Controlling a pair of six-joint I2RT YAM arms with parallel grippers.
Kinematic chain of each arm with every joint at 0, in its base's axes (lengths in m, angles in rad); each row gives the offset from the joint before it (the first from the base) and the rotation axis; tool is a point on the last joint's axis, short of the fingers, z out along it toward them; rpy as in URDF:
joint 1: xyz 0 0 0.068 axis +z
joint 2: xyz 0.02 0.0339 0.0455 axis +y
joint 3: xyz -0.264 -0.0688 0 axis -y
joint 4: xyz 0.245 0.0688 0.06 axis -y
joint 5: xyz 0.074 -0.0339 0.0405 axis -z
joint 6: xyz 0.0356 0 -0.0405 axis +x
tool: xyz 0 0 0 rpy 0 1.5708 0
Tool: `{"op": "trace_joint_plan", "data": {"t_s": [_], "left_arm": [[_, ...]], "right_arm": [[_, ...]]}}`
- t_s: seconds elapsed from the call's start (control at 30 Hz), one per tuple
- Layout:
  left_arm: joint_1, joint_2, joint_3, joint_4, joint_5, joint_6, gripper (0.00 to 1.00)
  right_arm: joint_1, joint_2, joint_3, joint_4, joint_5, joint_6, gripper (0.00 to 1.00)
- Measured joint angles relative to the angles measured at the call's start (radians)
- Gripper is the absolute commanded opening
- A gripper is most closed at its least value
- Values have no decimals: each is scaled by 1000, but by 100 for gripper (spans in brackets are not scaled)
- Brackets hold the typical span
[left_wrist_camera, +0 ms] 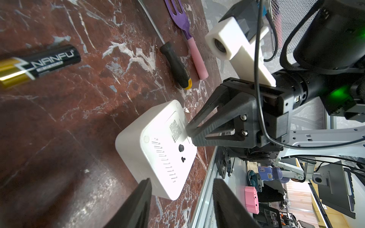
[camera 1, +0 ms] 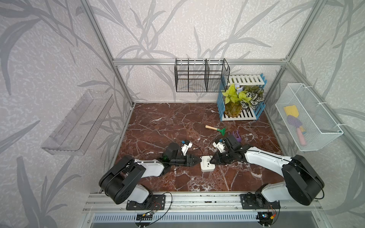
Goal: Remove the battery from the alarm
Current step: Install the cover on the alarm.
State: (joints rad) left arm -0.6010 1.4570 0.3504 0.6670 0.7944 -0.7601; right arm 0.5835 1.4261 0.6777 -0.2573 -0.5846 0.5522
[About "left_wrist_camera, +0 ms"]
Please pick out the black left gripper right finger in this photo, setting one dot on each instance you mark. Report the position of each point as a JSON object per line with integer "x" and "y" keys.
{"x": 229, "y": 212}

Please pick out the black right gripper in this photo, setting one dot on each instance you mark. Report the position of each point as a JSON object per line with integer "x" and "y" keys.
{"x": 230, "y": 116}

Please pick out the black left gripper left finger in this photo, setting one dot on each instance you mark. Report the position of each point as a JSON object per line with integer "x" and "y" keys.
{"x": 134, "y": 213}

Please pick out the black handled screwdriver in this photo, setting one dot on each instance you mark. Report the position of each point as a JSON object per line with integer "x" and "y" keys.
{"x": 178, "y": 70}

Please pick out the black gold AA battery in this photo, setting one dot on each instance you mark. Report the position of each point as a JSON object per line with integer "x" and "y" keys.
{"x": 18, "y": 70}

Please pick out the white battery cover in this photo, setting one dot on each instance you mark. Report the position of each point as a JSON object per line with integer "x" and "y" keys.
{"x": 176, "y": 129}

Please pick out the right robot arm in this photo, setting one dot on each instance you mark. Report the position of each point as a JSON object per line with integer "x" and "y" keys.
{"x": 324, "y": 56}

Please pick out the pink box in background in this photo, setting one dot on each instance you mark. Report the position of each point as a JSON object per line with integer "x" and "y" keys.
{"x": 251, "y": 200}

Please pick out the aluminium front rail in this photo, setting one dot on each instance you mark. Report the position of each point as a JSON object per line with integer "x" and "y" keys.
{"x": 204, "y": 216}

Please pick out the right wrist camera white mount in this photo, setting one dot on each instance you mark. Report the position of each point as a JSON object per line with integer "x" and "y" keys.
{"x": 234, "y": 38}

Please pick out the purple fork pink handle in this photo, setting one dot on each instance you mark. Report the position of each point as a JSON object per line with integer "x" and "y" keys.
{"x": 181, "y": 20}

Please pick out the white wire mesh basket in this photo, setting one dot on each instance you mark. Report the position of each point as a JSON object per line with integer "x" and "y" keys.
{"x": 286, "y": 15}

